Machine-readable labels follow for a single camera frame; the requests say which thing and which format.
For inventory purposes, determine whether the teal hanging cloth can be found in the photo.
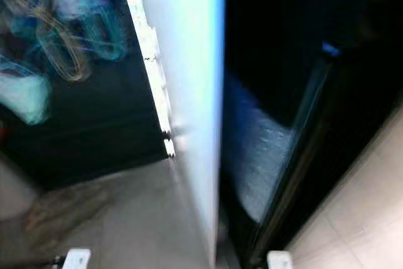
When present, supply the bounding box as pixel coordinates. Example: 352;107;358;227
0;71;50;125

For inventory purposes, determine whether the clear bubble wrap sheet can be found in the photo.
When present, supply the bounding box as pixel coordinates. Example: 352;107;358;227
227;79;297;223

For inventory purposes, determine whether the dark door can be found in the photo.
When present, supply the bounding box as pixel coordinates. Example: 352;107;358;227
0;0;174;192

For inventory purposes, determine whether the patterned beige floor rug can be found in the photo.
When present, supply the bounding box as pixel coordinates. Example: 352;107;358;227
25;184;120;258

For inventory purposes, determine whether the bundle of clothes hangers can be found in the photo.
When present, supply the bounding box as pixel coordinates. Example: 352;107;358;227
0;0;133;82

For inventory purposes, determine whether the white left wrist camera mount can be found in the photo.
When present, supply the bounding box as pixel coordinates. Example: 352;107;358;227
63;248;92;269

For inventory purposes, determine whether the black white refrigerator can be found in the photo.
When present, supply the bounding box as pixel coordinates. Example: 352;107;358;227
219;0;403;269

